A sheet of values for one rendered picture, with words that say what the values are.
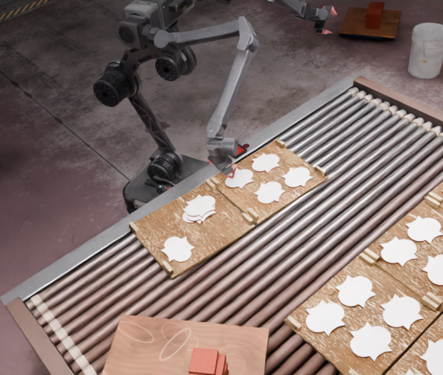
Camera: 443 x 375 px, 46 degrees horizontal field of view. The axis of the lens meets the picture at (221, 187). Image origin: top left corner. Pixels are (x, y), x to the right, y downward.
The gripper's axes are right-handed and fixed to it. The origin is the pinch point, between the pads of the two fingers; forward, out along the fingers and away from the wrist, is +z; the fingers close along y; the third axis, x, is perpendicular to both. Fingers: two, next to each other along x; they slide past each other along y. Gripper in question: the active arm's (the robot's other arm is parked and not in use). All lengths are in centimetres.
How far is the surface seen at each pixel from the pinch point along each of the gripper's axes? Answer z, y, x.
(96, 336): -16, -30, 81
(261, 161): 11.7, -0.5, -17.6
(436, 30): 147, 79, -244
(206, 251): -2.5, -25.9, 30.6
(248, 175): 8.5, -4.1, -7.1
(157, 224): -3.7, -0.5, 37.7
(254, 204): 6.3, -19.1, 1.7
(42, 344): -23, -23, 96
